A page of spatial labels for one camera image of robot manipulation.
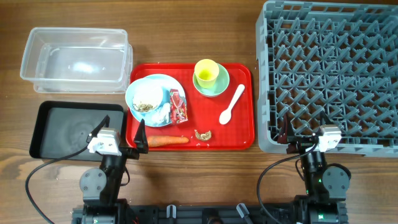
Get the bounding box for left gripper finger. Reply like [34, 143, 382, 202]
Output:
[134, 119, 149, 149]
[87, 115, 110, 139]

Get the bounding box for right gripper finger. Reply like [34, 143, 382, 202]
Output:
[319, 111, 333, 126]
[277, 113, 294, 144]

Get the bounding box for orange carrot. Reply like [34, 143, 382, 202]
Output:
[147, 136, 189, 147]

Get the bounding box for white tissue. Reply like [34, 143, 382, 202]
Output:
[151, 103, 170, 124]

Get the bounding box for rice and food scraps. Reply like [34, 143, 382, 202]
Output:
[132, 101, 155, 113]

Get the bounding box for light blue plate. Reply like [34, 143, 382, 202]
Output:
[125, 74, 187, 128]

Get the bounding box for light blue bowl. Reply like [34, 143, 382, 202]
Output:
[125, 78, 164, 113]

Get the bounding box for red snack wrapper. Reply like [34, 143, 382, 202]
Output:
[170, 89, 188, 124]

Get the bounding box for white plastic spoon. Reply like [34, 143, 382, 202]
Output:
[219, 84, 245, 125]

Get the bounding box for brown food scrap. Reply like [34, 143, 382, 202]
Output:
[194, 129, 212, 141]

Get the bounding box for green saucer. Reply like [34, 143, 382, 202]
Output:
[193, 63, 230, 98]

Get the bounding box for yellow plastic cup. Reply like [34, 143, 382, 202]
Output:
[194, 59, 220, 89]

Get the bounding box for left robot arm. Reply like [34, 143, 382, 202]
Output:
[72, 116, 149, 224]

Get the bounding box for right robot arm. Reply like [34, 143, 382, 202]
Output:
[277, 112, 351, 224]

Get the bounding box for black waste tray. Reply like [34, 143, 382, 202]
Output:
[29, 101, 126, 159]

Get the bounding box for grey dishwasher rack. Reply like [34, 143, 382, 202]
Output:
[256, 1, 397, 157]

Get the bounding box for red serving tray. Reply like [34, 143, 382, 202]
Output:
[131, 63, 255, 151]

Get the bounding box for clear plastic bin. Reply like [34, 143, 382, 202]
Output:
[20, 27, 133, 94]

